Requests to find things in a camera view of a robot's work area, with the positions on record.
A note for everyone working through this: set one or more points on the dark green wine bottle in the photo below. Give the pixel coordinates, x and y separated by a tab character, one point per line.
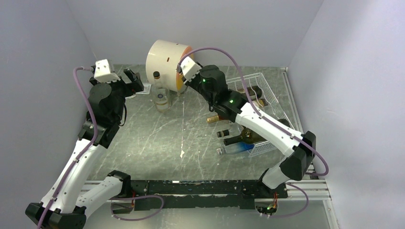
250	137

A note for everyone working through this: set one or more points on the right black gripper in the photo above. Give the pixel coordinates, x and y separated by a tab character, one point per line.
191	83

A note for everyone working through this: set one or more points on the cream cylindrical drum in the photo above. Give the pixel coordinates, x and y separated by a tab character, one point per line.
163	57

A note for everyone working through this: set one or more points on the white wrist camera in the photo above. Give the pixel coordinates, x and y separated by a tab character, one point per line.
105	72
188	68

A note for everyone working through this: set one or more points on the clear bottle yellow label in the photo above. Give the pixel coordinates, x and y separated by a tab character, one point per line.
160	93

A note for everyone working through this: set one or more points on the red bottle gold cap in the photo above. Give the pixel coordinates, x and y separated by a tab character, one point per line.
259	103

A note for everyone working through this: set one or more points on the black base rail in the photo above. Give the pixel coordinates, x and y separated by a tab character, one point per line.
203	193

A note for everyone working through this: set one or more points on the dark bottle silver cap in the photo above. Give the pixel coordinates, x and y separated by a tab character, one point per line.
254	92

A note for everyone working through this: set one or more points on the clear bottle black cap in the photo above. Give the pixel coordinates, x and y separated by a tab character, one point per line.
233	130

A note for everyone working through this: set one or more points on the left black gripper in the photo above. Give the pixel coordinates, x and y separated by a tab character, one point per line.
135	85

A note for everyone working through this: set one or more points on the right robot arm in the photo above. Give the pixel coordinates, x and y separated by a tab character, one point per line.
297	147

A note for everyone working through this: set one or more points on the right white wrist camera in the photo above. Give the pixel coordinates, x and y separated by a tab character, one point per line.
188	68

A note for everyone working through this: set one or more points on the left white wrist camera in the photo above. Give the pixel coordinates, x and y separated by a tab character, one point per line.
105	72

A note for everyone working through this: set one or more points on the blue clear bottle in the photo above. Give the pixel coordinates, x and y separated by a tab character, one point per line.
234	148

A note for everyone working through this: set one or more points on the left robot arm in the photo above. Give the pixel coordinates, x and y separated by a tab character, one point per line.
64	207

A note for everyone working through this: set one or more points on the white wire wine rack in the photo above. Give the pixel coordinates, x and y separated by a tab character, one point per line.
273	109

